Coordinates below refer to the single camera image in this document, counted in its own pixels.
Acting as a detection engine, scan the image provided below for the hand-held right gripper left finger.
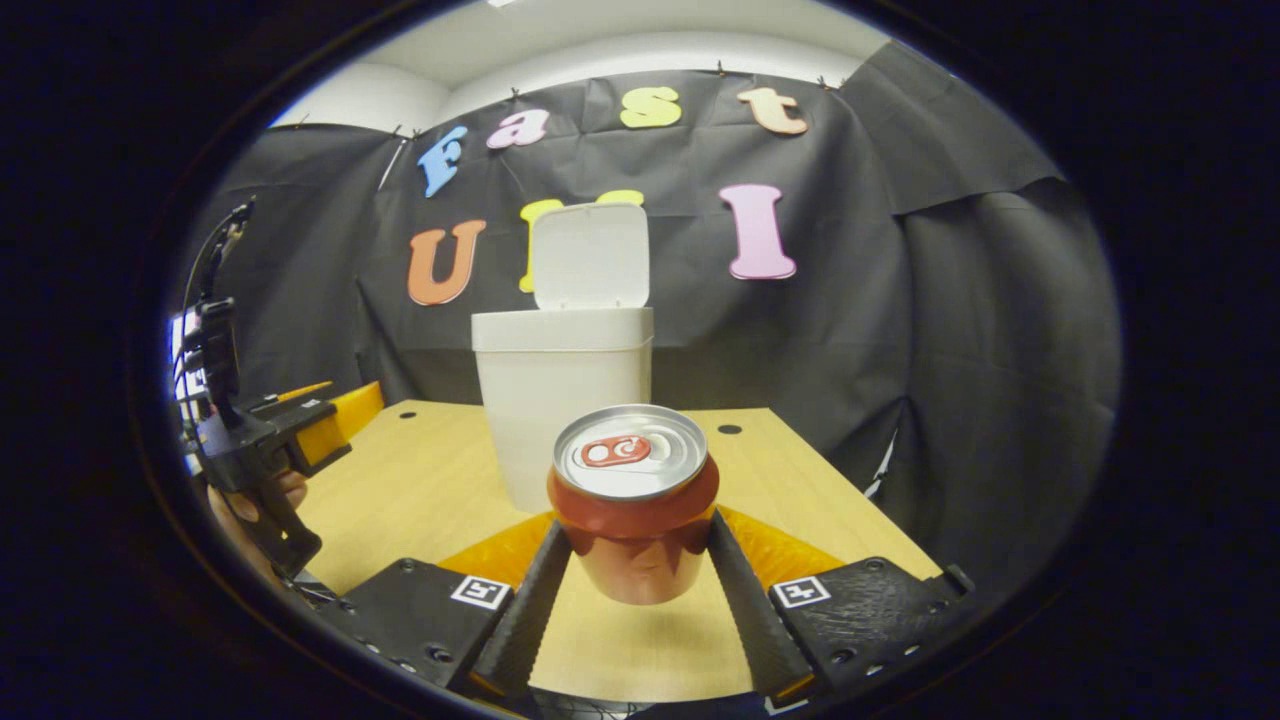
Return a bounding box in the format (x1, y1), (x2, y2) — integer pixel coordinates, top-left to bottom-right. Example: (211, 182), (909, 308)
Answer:
(338, 512), (573, 699)

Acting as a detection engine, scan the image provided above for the black cable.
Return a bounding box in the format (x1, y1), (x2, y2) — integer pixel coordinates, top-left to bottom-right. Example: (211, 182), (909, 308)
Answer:
(185, 198), (256, 311)

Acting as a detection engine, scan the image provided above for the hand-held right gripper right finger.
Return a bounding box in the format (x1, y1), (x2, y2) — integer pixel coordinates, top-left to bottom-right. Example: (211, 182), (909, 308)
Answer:
(705, 505), (976, 701)

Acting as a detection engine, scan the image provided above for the white desktop garbage bin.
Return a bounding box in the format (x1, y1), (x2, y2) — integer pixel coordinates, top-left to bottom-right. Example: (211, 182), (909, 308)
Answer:
(471, 202), (655, 514)

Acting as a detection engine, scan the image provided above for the black backdrop cloth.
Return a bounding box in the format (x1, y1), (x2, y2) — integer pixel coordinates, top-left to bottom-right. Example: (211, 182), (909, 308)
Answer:
(185, 40), (1121, 601)

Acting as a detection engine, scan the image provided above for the wooden desktop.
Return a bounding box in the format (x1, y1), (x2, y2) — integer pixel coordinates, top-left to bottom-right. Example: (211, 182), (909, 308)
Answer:
(295, 400), (943, 703)

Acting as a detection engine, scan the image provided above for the red pop can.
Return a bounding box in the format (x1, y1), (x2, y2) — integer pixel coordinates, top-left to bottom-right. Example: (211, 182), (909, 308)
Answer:
(547, 404), (721, 607)

